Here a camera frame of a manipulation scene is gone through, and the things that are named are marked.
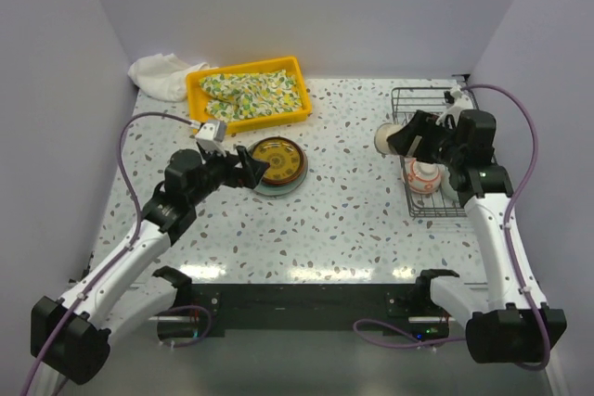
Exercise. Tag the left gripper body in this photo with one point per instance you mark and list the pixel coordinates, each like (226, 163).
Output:
(219, 171)

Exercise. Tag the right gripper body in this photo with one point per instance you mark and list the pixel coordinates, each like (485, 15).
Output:
(449, 147)

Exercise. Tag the large celadon green plate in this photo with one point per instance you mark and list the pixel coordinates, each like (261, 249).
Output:
(269, 190)

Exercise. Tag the yellow patterned plate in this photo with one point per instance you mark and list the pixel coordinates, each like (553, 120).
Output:
(270, 142)

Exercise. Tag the white red patterned bowl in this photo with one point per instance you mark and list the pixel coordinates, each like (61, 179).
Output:
(420, 177)

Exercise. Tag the beige cup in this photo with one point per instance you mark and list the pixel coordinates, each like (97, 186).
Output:
(381, 137)

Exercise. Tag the pale green bowl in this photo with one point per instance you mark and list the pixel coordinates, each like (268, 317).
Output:
(446, 187)

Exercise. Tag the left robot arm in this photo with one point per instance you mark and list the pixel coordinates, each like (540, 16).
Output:
(68, 334)

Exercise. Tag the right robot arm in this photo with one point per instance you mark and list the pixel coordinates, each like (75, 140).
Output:
(514, 324)

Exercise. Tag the lemon print cloth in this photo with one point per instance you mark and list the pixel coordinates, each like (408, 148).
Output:
(244, 96)

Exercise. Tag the white cloth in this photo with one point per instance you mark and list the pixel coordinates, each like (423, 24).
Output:
(163, 77)

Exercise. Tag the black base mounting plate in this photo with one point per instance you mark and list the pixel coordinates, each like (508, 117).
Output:
(303, 307)

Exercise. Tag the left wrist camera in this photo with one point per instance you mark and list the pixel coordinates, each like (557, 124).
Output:
(210, 137)

